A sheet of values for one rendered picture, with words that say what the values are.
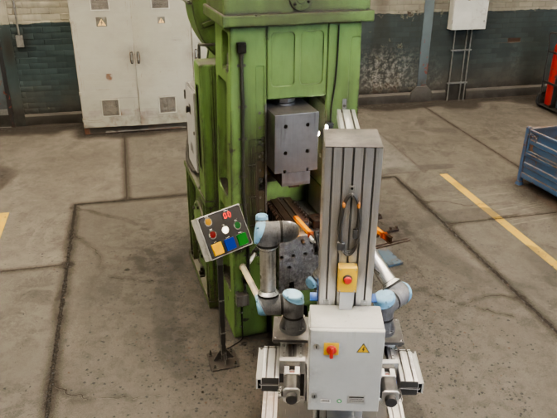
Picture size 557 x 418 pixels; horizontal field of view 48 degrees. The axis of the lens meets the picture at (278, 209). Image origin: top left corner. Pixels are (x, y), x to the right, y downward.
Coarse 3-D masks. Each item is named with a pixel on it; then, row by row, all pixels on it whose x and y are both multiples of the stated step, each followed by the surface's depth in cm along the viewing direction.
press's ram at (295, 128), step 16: (272, 112) 404; (288, 112) 404; (304, 112) 405; (272, 128) 407; (288, 128) 404; (304, 128) 408; (272, 144) 411; (288, 144) 409; (304, 144) 413; (272, 160) 416; (288, 160) 414; (304, 160) 417
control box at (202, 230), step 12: (204, 216) 396; (216, 216) 401; (228, 216) 406; (240, 216) 412; (204, 228) 394; (216, 228) 399; (228, 228) 404; (240, 228) 410; (204, 240) 393; (216, 240) 398; (204, 252) 397; (228, 252) 401
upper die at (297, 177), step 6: (276, 174) 429; (282, 174) 417; (288, 174) 418; (294, 174) 419; (300, 174) 421; (306, 174) 422; (282, 180) 418; (288, 180) 420; (294, 180) 421; (300, 180) 423; (306, 180) 424; (282, 186) 420
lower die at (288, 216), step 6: (288, 198) 471; (276, 204) 462; (282, 204) 460; (288, 204) 460; (270, 210) 455; (276, 210) 455; (282, 210) 453; (294, 210) 453; (300, 210) 453; (276, 216) 445; (282, 216) 444; (288, 216) 443; (300, 216) 443; (294, 222) 435; (306, 222) 438; (300, 228) 438
